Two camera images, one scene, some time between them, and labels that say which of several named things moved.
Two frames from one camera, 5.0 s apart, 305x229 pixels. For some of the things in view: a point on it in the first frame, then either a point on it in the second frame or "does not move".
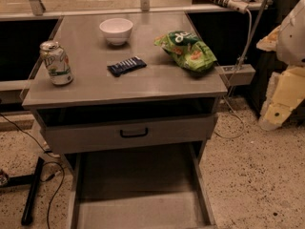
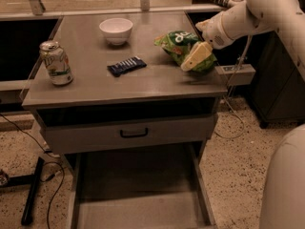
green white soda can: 57,62 does not move
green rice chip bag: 191,52 does not move
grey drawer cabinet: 145,89 does not move
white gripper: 293,38 to 214,32
